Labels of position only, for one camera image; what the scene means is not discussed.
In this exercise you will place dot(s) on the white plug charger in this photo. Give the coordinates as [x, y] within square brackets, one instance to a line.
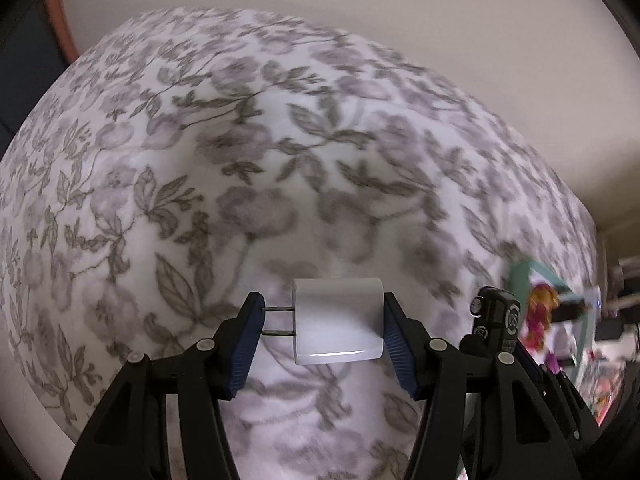
[340, 320]

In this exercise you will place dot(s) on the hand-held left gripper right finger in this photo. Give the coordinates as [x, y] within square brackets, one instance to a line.
[400, 347]

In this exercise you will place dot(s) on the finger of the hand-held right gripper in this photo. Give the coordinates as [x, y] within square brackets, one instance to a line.
[531, 362]
[472, 344]

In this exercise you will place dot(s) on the toy dog with pink hat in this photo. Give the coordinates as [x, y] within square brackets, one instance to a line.
[542, 310]

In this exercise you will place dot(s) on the orange panel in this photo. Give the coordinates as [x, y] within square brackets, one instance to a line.
[61, 25]

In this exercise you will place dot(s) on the teal rimmed white tray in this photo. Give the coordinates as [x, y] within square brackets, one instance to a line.
[525, 270]

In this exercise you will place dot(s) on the black toy car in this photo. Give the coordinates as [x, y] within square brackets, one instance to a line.
[500, 317]

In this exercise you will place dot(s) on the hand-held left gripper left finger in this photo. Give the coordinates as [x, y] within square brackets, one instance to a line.
[245, 347]

